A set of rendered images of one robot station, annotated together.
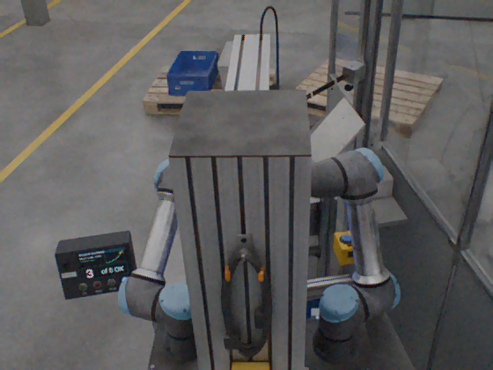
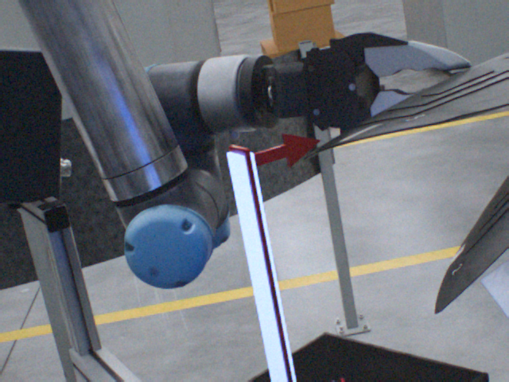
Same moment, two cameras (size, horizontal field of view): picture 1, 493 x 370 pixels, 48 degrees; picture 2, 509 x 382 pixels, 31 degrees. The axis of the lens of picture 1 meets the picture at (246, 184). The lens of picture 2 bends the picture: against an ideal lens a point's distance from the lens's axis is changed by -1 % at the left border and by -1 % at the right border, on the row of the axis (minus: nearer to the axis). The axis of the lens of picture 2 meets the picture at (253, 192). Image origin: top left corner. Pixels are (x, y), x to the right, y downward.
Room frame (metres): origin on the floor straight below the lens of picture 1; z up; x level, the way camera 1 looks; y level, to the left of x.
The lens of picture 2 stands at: (1.43, -0.71, 1.33)
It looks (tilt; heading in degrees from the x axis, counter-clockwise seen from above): 16 degrees down; 73
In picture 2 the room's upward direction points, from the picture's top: 11 degrees counter-clockwise
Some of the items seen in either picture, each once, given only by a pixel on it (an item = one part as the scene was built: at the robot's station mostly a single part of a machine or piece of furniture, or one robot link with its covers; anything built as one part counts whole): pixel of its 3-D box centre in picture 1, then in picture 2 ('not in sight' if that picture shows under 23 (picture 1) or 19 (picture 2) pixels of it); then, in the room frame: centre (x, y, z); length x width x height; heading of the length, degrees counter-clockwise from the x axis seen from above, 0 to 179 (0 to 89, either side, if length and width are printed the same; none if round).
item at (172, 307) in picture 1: (178, 308); not in sight; (1.19, 0.23, 1.20); 0.13 x 0.12 x 0.14; 68
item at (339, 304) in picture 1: (340, 309); not in sight; (1.15, -0.27, 1.20); 0.13 x 0.12 x 0.14; 114
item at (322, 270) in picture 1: (324, 246); not in sight; (2.12, -0.39, 0.58); 0.09 x 0.05 x 1.15; 9
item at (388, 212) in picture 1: (369, 202); not in sight; (2.14, -0.60, 0.85); 0.36 x 0.24 x 0.03; 9
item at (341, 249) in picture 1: (356, 247); not in sight; (1.63, -0.43, 1.02); 0.16 x 0.10 x 0.11; 99
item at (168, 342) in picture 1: (184, 333); not in sight; (1.19, 0.23, 1.09); 0.15 x 0.15 x 0.10
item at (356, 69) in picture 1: (354, 71); not in sight; (2.37, -0.53, 1.44); 0.10 x 0.07 x 0.09; 134
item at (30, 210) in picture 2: not in sight; (32, 202); (1.48, 0.49, 1.04); 0.24 x 0.03 x 0.03; 99
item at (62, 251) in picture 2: not in sight; (69, 278); (1.50, 0.39, 0.96); 0.03 x 0.03 x 0.20; 9
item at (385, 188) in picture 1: (371, 181); not in sight; (2.22, -0.62, 0.92); 0.17 x 0.16 x 0.11; 99
